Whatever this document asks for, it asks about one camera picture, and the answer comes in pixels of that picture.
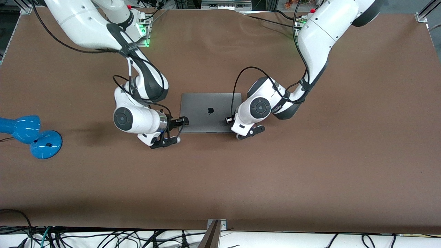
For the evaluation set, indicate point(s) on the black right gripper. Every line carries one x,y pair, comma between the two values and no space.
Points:
173,121

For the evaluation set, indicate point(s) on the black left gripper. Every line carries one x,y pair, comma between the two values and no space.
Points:
228,120

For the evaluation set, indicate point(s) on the grey laptop with black keyboard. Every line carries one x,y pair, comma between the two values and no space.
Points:
206,103

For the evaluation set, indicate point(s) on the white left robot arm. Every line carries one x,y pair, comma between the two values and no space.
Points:
320,38

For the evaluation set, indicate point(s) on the blue desk lamp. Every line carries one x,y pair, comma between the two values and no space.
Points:
46,144

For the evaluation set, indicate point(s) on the grey power strip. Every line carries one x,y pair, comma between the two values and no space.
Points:
224,5

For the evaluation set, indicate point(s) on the small metal table bracket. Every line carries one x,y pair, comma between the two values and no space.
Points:
223,225

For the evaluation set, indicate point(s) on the aluminium frame profile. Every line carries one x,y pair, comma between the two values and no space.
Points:
425,13
26,8

